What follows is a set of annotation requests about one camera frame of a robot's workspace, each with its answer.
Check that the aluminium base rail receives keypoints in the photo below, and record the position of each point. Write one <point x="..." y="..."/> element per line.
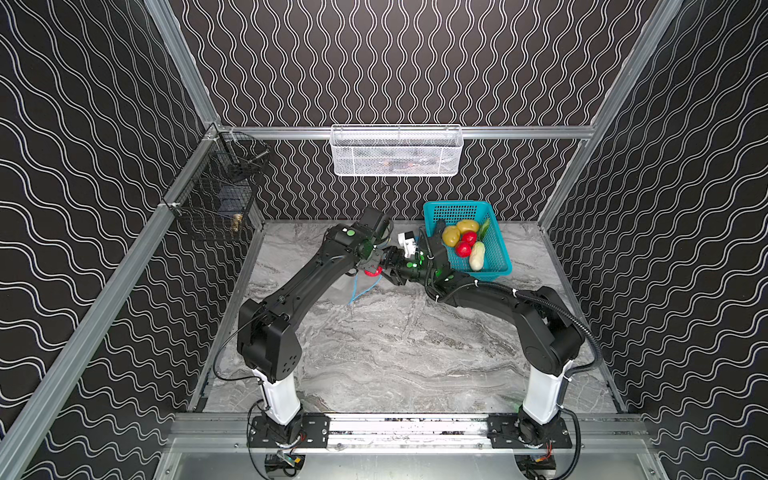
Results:
<point x="387" y="433"/>

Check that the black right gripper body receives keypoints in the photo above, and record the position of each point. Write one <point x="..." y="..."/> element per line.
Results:
<point x="395" y="267"/>

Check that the clear zip top bag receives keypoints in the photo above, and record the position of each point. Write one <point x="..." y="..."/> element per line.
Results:
<point x="350" y="287"/>

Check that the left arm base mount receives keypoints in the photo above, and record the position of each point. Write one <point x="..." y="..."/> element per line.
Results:
<point x="288" y="432"/>

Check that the clear wall-mounted basket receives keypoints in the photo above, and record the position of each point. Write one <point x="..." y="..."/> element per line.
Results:
<point x="392" y="150"/>

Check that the green pepper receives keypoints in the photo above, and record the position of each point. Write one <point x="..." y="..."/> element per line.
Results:
<point x="483" y="229"/>

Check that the yellow lemon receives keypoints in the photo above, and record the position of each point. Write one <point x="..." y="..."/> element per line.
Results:
<point x="467" y="225"/>

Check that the dark eggplant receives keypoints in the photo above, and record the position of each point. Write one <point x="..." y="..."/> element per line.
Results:
<point x="439" y="229"/>

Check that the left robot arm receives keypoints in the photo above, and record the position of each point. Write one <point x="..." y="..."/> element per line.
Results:
<point x="267" y="330"/>

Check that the yellow potato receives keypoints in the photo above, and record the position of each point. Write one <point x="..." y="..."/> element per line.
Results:
<point x="451" y="236"/>

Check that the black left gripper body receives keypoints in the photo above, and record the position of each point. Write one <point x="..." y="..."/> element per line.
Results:
<point x="372" y="251"/>

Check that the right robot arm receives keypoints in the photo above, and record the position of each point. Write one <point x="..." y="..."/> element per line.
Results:
<point x="555" y="343"/>

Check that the teal plastic basket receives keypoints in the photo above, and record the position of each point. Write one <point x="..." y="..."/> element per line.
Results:
<point x="496" y="259"/>

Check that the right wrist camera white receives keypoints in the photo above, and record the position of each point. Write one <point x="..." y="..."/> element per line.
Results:
<point x="407" y="241"/>

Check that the brass object in basket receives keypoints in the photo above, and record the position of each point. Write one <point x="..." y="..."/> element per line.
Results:
<point x="236" y="223"/>

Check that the red tomato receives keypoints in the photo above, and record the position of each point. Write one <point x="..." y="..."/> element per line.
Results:
<point x="463" y="248"/>
<point x="373" y="273"/>

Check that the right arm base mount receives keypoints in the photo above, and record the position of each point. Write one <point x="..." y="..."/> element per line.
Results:
<point x="528" y="432"/>

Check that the black wire wall basket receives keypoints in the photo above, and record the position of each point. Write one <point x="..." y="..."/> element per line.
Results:
<point x="225" y="182"/>

